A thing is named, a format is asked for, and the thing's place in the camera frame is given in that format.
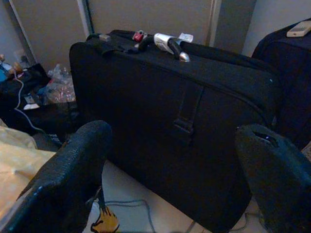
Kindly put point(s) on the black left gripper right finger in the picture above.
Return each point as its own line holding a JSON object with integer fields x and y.
{"x": 279, "y": 182}

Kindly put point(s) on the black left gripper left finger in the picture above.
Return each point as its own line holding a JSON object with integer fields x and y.
{"x": 63, "y": 174}

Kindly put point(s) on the yellow egg print duvet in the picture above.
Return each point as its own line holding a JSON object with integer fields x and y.
{"x": 17, "y": 157}

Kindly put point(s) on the clear plastic bag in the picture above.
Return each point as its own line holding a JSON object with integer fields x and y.
{"x": 60, "y": 89}

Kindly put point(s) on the dark navy suitcase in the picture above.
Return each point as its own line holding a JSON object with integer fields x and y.
{"x": 291, "y": 72}

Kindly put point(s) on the black fabric suitcase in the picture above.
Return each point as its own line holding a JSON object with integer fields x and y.
{"x": 145, "y": 97}

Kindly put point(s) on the beige wardrobe door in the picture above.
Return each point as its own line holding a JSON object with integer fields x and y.
{"x": 150, "y": 17}
{"x": 48, "y": 31}

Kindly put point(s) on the white remote control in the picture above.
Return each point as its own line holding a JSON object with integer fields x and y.
{"x": 297, "y": 29}

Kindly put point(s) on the red padlock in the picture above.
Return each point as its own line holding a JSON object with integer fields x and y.
{"x": 138, "y": 37}

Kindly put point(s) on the white luggage tag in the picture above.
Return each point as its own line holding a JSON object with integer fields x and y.
{"x": 161, "y": 41}

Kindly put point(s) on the white paper tag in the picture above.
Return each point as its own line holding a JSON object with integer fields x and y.
{"x": 185, "y": 37}

